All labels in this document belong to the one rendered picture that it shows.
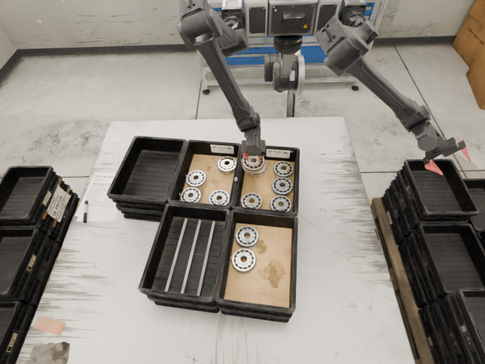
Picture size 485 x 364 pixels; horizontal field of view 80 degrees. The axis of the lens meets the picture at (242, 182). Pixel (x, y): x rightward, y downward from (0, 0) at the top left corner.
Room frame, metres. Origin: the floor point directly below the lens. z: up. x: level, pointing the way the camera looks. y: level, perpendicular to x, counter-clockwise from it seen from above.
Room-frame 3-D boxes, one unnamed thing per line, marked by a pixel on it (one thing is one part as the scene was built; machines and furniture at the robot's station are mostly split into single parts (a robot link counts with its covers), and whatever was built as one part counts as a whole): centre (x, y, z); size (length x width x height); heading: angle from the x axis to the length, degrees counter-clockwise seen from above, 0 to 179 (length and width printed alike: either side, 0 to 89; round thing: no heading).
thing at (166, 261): (0.50, 0.24, 0.87); 0.40 x 0.30 x 0.11; 170
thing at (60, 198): (1.10, 1.26, 0.41); 0.31 x 0.02 x 0.16; 177
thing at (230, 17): (1.23, 0.00, 1.45); 0.09 x 0.08 x 0.12; 87
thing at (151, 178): (0.94, 0.47, 0.87); 0.40 x 0.30 x 0.11; 170
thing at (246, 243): (0.56, -0.01, 0.86); 0.10 x 0.10 x 0.01
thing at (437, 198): (0.94, -1.18, 0.37); 0.40 x 0.30 x 0.45; 177
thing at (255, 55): (2.73, -0.08, 0.60); 0.72 x 0.03 x 0.56; 87
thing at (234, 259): (0.45, 0.01, 0.86); 0.10 x 0.10 x 0.01
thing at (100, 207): (0.94, 0.80, 0.70); 0.33 x 0.23 x 0.01; 177
